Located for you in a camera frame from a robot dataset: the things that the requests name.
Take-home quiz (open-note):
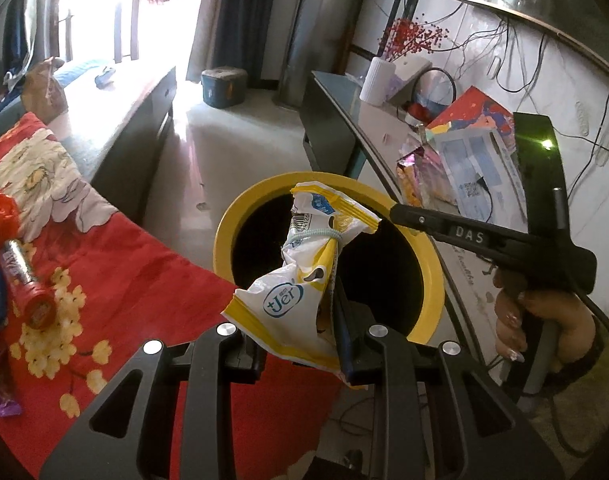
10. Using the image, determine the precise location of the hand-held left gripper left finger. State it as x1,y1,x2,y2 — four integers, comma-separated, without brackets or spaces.
39,325,268,480

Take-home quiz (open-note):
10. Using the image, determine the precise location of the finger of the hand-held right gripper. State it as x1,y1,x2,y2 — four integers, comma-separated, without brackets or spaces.
389,201,490,256

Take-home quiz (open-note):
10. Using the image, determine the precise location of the purple snack wrapper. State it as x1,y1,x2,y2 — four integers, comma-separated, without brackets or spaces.
0,337,22,418

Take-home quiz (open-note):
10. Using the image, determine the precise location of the blue striped cushion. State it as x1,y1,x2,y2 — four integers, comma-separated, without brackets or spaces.
52,57,110,83

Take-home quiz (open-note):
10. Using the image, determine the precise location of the marble coffee table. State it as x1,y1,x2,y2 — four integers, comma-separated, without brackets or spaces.
49,62,180,226

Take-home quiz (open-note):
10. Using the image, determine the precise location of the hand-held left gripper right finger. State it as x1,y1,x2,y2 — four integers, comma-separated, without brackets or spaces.
329,280,565,480

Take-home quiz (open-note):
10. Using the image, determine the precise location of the red candy tube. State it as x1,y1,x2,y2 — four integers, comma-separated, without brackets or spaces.
0,240,55,331

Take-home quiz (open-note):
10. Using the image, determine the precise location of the white blue leaflet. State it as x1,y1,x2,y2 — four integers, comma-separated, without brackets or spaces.
434,127,527,221

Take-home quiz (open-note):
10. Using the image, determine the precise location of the blue storage box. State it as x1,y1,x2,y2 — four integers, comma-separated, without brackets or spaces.
201,66,248,108

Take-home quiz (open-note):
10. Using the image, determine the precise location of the dark blue curtain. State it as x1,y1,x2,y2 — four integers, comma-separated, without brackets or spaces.
2,0,38,73

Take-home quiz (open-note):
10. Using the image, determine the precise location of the glass television stand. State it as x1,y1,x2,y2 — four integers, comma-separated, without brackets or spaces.
298,70,609,411

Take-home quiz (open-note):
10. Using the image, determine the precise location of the white snack bag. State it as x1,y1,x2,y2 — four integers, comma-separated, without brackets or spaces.
221,181,381,390

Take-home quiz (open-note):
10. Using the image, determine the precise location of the glass balcony door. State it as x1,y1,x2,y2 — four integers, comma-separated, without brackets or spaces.
34,0,220,68

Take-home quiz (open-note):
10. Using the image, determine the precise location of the yellow trash bin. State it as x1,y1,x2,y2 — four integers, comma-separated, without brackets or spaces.
212,172,445,346

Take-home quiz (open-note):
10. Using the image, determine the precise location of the bundle of wall cables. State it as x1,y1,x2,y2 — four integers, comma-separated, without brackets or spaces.
449,5,609,171

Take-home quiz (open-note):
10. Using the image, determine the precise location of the red foam net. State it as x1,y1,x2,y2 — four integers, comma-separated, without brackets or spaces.
0,192,21,263

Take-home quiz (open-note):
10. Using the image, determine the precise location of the red berry branch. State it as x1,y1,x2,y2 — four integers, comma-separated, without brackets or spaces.
381,17,450,63

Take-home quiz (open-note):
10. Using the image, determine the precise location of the silver standing air conditioner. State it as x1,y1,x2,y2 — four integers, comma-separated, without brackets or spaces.
272,0,375,108

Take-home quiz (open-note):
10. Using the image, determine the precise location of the black cable loop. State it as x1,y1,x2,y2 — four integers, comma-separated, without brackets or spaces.
417,67,457,121

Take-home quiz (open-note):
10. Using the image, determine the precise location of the red floral blanket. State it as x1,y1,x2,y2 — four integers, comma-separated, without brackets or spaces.
0,111,345,480

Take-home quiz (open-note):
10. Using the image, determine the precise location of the grey curtain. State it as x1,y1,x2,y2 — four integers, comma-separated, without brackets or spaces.
187,0,305,86

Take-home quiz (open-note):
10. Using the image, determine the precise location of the white vase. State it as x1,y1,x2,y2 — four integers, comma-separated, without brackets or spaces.
359,57,396,106

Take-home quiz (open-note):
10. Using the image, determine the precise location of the black charger cable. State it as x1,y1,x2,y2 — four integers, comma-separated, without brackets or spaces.
471,175,495,221

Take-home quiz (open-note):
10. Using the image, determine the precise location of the brown paper bag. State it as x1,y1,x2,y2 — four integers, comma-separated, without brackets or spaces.
23,57,69,123

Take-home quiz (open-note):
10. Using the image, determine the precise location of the person's right hand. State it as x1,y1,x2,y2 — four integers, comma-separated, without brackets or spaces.
493,269,599,363

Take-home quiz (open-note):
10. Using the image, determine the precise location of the red picture book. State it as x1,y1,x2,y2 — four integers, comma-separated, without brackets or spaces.
427,85,515,161

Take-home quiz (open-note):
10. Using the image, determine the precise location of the white box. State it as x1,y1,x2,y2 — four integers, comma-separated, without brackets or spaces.
394,55,432,98

